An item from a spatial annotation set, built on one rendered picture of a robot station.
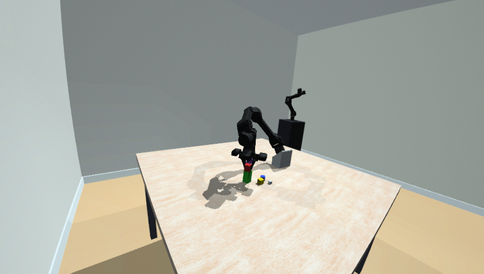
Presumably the red block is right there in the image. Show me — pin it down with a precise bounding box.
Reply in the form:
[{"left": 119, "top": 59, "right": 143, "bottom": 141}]
[{"left": 244, "top": 163, "right": 252, "bottom": 172}]

